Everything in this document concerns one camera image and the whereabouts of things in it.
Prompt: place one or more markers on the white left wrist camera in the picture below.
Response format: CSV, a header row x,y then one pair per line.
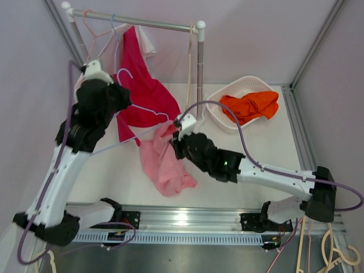
x,y
93,70

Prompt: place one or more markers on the beige plastic hanger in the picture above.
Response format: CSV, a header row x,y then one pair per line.
x,y
189,79

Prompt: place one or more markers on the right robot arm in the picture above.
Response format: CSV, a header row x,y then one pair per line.
x,y
312,193

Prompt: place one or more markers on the white slotted cable duct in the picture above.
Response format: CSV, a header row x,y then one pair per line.
x,y
169,238

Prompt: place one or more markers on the pale pink tank top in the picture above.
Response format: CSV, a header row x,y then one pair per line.
x,y
110,56

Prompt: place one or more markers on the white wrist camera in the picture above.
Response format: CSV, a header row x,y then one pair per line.
x,y
185,124
93,70

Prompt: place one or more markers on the pink t shirt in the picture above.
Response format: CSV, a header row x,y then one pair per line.
x,y
160,164

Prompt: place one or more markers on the orange t shirt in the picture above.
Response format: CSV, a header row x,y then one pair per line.
x,y
252,105

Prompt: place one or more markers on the white perforated plastic basket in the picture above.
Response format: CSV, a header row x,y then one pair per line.
x,y
238,88

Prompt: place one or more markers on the magenta t shirt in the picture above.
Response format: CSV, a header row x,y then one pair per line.
x,y
145,90

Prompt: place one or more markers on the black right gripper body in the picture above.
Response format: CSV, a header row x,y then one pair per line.
x,y
181,152

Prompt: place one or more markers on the aluminium mounting rail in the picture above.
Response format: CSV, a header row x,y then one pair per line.
x,y
179,220

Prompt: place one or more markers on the pink wire hanger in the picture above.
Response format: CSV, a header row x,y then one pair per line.
x,y
94,35

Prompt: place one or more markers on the beige hanger bottom left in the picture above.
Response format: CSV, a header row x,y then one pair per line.
x,y
51,262

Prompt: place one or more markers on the white rack base foot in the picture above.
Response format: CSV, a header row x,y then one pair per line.
x,y
200,120

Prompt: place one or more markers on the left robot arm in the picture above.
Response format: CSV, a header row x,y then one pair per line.
x,y
89,117

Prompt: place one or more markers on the blue plastic hanger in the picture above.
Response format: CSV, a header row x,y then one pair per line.
x,y
136,116

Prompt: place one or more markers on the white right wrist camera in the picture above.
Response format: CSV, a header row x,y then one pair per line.
x,y
185,124

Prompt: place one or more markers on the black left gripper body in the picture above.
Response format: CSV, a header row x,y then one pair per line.
x,y
118,102

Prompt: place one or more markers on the silver clothes rack rail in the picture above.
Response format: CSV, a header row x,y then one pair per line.
x,y
129,20

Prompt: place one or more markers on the silver rack upright pole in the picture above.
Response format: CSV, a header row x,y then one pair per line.
x,y
200,35

